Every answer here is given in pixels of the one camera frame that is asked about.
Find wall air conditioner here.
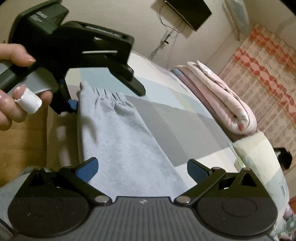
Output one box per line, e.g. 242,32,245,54
225,0,250,41

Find person left hand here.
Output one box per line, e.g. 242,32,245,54
0,43,54,132

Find black wall cable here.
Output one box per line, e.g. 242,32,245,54
147,4,186,68

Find patchwork pillow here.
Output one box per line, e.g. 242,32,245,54
232,132,289,240

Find folded pink quilt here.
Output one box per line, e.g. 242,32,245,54
171,61,257,136

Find wall mounted television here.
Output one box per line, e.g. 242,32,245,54
164,0,212,32

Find grey sweatpants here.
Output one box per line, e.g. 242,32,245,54
78,81,188,199

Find patchwork bed sheet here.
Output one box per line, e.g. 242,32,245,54
46,53,236,185

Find person behind pillow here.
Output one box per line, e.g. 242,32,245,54
273,148,292,171

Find pink patterned curtain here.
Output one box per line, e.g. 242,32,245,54
219,24,295,155

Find green handheld fan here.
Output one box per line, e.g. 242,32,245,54
281,215,295,240

